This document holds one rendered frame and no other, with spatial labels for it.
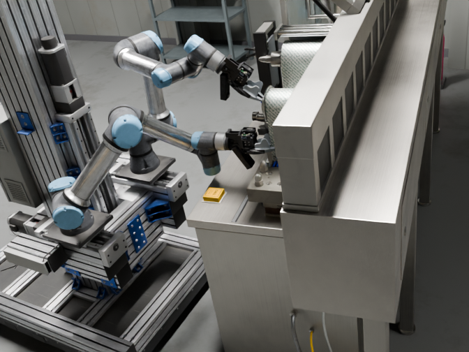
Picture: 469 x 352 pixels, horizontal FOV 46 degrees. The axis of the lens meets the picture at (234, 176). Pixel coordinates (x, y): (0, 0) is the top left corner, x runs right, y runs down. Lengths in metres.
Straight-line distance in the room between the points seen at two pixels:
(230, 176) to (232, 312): 0.59
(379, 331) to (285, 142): 0.62
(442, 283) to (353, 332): 0.92
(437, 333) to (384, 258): 1.68
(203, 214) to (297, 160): 1.09
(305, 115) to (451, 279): 2.15
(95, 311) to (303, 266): 1.79
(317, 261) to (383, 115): 0.50
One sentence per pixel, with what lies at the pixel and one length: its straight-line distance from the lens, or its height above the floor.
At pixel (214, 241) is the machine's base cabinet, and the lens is 2.22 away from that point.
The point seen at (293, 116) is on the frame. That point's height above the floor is 1.65.
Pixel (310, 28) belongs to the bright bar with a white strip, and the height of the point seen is 1.45.
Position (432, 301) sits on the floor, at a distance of 3.05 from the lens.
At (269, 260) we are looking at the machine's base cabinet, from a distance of 2.18.
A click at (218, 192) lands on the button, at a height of 0.92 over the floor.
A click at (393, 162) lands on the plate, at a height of 1.44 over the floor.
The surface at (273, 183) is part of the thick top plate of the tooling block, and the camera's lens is 2.08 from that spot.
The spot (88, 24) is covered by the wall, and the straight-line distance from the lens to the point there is 7.96.
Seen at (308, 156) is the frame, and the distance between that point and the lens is 1.15.
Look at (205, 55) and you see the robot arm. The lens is 2.15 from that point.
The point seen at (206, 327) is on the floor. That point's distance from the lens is 3.01.
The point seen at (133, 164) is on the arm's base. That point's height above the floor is 0.87.
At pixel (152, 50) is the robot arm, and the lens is 2.55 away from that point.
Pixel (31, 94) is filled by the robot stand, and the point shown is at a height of 1.37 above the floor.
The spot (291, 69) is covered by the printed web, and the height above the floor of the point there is 1.32.
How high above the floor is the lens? 2.18
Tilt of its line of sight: 32 degrees down
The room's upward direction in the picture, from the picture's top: 10 degrees counter-clockwise
